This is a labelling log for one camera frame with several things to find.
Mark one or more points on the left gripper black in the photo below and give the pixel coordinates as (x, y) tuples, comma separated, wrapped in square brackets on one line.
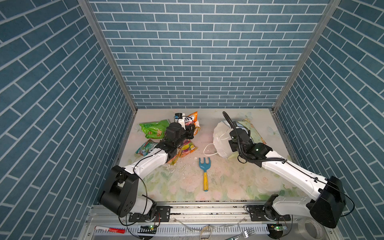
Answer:
[(189, 133)]

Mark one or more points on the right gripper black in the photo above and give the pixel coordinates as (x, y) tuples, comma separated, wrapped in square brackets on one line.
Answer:
[(231, 144)]

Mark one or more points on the lemon fruit candy packet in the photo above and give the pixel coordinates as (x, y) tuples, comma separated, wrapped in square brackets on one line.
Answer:
[(185, 149)]

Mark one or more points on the illustrated paper gift bag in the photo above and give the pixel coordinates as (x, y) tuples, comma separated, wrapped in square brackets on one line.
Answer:
[(221, 138)]

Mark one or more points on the orange biscuit packet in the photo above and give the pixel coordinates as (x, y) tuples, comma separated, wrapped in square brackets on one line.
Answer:
[(191, 119)]

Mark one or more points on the green chips bag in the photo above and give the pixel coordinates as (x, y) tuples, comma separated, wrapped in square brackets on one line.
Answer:
[(154, 130)]

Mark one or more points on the yellow corn chips packet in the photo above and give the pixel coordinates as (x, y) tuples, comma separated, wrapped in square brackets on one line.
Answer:
[(197, 127)]

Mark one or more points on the teal red snack packet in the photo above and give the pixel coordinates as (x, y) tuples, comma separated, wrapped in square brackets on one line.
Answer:
[(146, 148)]

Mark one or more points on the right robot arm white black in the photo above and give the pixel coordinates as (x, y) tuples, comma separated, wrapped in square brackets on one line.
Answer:
[(324, 199)]

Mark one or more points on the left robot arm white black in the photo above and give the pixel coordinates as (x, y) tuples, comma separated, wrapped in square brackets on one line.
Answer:
[(119, 193)]

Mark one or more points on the blue yellow toy rake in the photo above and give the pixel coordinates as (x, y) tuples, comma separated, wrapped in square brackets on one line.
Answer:
[(205, 165)]

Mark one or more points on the metal fork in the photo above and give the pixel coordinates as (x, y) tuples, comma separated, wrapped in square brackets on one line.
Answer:
[(245, 234)]

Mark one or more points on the clear tape roll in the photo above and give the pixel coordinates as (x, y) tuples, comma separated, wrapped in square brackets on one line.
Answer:
[(310, 229)]

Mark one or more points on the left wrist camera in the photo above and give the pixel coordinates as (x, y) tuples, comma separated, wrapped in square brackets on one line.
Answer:
[(180, 118)]

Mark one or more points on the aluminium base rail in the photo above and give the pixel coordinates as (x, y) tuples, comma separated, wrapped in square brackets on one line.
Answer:
[(224, 212)]

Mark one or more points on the white slotted cable duct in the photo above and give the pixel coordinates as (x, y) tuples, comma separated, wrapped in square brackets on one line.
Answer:
[(194, 230)]

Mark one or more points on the red handled tool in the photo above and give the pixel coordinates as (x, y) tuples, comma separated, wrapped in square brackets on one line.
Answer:
[(110, 230)]

